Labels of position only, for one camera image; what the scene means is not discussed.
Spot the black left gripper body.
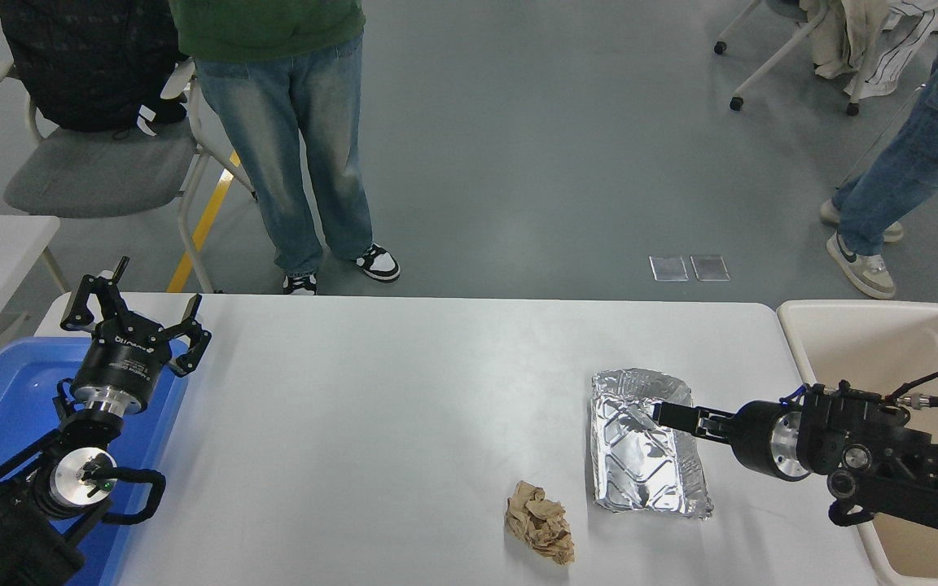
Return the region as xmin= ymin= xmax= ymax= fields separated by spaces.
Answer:
xmin=70 ymin=317 xmax=174 ymax=406

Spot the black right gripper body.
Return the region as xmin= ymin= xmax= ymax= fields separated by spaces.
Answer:
xmin=731 ymin=399 xmax=788 ymax=478

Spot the silver foil tray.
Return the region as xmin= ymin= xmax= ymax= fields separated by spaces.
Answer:
xmin=590 ymin=368 xmax=715 ymax=519

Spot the tan paper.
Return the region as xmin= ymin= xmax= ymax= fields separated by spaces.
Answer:
xmin=504 ymin=480 xmax=576 ymax=566

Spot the blue plastic tray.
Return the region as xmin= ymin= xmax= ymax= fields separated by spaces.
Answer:
xmin=0 ymin=336 xmax=191 ymax=586

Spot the metal floor plate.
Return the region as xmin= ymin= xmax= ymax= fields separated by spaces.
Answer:
xmin=649 ymin=255 xmax=690 ymax=282
xmin=690 ymin=254 xmax=731 ymax=282

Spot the large pale plastic bin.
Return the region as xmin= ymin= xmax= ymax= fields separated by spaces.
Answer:
xmin=776 ymin=300 xmax=938 ymax=586

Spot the person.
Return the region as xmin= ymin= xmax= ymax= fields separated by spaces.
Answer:
xmin=819 ymin=0 xmax=938 ymax=300
xmin=169 ymin=0 xmax=401 ymax=295

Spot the black quilted jacket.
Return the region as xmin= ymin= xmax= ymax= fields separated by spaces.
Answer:
xmin=0 ymin=0 xmax=189 ymax=133

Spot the white-legged wheeled chair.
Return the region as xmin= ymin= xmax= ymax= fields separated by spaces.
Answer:
xmin=713 ymin=0 xmax=938 ymax=116

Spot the pale draped garment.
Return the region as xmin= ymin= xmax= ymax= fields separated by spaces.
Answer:
xmin=809 ymin=0 xmax=938 ymax=100

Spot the grey padded chair white frame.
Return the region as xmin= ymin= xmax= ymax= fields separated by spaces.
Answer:
xmin=0 ymin=55 xmax=256 ymax=294

